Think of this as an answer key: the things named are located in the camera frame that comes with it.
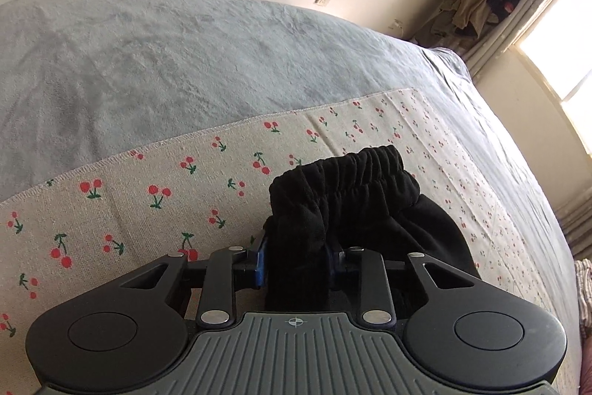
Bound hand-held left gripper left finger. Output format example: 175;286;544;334
118;232;271;329

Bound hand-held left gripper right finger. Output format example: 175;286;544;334
325;244;482;328

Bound black pants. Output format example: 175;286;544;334
261;145;473;317

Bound cherry print cloth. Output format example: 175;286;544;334
0;87;571;361

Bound grey bed sheet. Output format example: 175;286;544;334
0;0;584;342

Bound striped folded blanket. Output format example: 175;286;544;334
574;259;592;322

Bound window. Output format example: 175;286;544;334
517;0;592;157

